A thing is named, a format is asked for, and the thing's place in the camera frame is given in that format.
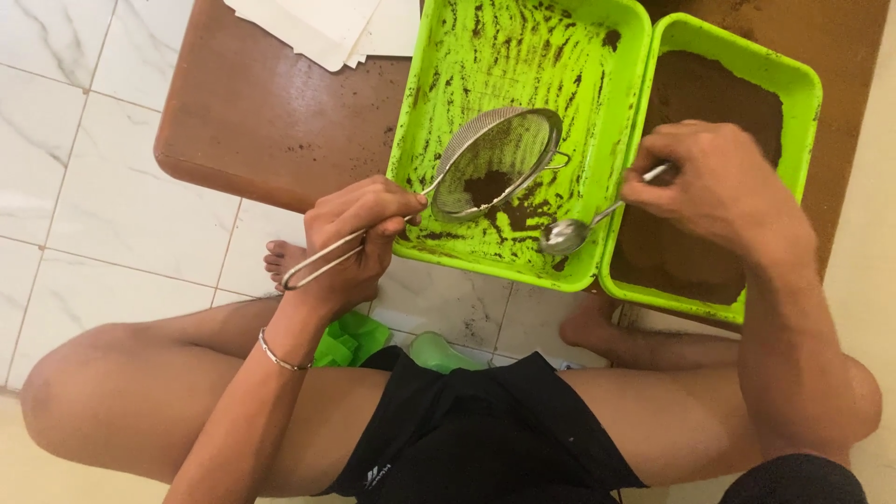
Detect person's left leg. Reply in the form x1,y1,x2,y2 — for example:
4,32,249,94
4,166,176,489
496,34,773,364
20,240,393,499

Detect person's right hand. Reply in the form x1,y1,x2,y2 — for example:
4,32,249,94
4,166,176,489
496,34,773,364
619,119,817,264

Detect silver wrist bangle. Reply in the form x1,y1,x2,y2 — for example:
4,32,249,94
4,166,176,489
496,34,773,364
258,327,314,372

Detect soiled green plastic tray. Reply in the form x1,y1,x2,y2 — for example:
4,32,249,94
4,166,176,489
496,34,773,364
386,0,653,294

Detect metal spoon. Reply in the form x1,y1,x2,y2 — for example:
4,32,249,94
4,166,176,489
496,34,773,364
538,162,674,256

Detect metal mesh sieve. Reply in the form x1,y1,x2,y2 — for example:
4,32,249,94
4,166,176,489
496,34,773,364
281,106,571,291

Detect small brown powder heap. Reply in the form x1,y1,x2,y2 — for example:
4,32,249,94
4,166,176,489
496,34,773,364
462,170,515,209

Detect black shirt sleeve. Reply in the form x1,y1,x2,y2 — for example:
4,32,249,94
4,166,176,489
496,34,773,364
720,454,870,504

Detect light green plastic object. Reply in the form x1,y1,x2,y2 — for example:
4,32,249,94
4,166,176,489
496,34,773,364
408,332,492,375

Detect black shorts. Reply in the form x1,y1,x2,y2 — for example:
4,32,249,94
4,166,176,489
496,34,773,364
315,346,648,504

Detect person's left hand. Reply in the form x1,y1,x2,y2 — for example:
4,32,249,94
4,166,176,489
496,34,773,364
283,175,428,320

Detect brown powder layer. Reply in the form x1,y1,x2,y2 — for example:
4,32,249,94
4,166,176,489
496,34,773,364
610,49,785,306

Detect stack of cream paper sheets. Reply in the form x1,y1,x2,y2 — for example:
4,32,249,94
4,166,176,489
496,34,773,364
223,0,422,73

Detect person's leg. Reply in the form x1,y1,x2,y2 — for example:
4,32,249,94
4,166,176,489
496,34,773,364
20,240,393,499
559,294,884,491

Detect person's right leg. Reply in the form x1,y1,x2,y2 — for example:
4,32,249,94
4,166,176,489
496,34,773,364
559,294,884,491

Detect brown low table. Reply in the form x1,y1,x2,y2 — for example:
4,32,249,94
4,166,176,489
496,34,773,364
154,0,891,336

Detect green tray with brown powder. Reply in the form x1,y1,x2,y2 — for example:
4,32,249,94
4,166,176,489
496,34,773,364
598,13,824,326

